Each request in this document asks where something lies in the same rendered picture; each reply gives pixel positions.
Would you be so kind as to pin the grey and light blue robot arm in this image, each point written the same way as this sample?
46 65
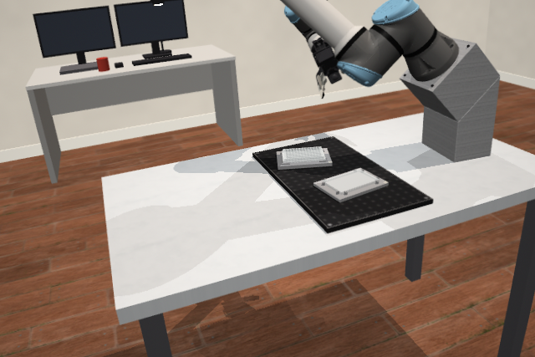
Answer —
400 28

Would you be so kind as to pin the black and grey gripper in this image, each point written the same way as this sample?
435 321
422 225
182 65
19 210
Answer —
326 62

